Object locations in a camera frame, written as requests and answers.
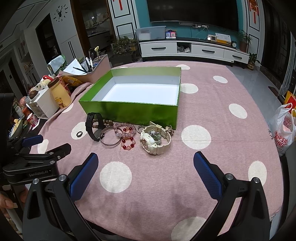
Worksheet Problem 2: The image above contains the black wrist watch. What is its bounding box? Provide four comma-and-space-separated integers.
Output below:
85, 113, 105, 142

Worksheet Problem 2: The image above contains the green cardboard box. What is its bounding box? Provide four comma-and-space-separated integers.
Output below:
79, 67, 181, 129

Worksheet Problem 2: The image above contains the yellow paper bag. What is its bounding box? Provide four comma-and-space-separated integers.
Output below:
284, 91, 296, 109

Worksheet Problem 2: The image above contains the white tv cabinet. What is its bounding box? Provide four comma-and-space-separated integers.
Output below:
139, 40, 249, 64

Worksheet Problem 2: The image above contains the yellow bear bottle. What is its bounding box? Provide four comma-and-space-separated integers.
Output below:
48, 77, 71, 108

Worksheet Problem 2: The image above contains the person's left hand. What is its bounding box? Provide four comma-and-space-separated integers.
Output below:
1, 185, 29, 218

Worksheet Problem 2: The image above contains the potted green plant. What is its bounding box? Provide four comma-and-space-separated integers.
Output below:
109, 36, 140, 67

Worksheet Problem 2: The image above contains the white small appliance box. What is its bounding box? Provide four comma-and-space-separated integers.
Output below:
26, 88, 59, 120

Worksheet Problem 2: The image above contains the cream white wrist watch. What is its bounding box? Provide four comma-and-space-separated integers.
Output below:
140, 121, 174, 155

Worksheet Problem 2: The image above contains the black television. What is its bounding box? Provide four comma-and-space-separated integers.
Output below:
147, 0, 239, 31

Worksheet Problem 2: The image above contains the potted plant right of cabinet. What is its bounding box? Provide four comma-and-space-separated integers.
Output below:
237, 30, 252, 53

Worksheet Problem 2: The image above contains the deer wall clock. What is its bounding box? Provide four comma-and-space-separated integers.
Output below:
53, 4, 68, 23

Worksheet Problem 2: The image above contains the red orange bead bracelet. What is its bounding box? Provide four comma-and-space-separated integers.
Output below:
120, 136, 137, 151

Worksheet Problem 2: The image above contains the white plastic shopping bag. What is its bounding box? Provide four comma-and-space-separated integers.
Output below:
268, 103, 295, 156

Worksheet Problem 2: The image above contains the pale pink bead bracelet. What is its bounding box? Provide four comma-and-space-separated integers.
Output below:
113, 122, 137, 140

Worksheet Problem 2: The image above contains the white paper sheet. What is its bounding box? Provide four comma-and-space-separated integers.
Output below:
63, 58, 87, 76

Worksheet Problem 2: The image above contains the thin silver bangle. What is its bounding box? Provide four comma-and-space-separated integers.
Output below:
100, 126, 121, 148

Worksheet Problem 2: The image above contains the pink polka dot tablecloth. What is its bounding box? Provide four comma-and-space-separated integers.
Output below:
31, 62, 283, 240

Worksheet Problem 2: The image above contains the clear plastic storage bin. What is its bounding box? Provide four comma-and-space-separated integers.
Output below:
136, 26, 166, 41

